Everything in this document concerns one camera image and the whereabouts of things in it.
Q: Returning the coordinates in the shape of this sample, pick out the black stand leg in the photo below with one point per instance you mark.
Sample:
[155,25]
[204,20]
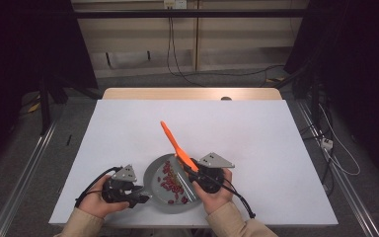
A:
[44,108]

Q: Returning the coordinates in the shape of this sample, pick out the black stand post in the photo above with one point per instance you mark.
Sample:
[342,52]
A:
[315,102]

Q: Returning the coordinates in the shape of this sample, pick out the grey dustpan with orange edge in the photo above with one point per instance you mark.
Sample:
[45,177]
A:
[153,177]

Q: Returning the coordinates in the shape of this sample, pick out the dark table grommet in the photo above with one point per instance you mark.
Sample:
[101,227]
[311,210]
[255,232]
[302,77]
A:
[226,98]

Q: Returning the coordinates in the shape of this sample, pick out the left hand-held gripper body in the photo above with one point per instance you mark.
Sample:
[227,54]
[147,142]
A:
[125,174]

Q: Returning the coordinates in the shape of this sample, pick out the person's right hand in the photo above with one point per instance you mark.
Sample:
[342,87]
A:
[218,200]

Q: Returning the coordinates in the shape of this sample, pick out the metal floor rail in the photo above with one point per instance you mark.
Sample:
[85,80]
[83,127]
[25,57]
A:
[23,179]
[348,191]

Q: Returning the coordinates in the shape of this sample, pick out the wooden table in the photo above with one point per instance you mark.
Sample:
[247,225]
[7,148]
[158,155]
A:
[177,94]

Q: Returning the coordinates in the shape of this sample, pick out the orange brush with grey bristles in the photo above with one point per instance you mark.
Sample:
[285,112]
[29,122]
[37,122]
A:
[177,148]

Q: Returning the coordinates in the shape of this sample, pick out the white wall socket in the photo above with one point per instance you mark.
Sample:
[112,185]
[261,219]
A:
[175,4]

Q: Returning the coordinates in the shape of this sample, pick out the small black floor item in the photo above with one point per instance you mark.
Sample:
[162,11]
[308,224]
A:
[68,140]

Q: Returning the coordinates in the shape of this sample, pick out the white table board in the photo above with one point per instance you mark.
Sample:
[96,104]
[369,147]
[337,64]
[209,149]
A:
[210,115]

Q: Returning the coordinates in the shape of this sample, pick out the person's left hand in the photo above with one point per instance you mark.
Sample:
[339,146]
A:
[93,204]

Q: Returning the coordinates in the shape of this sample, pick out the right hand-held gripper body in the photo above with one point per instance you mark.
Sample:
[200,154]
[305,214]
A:
[213,161]

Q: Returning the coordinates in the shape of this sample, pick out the black horizontal bar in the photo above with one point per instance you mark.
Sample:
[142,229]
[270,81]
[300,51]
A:
[190,13]

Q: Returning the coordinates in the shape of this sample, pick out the black curtain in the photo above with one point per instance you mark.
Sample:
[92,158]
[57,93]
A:
[29,42]
[358,65]

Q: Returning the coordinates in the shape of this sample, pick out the red beans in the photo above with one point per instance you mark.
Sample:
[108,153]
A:
[171,182]

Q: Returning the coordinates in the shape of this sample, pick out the white power adapter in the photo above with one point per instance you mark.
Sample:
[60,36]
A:
[326,143]

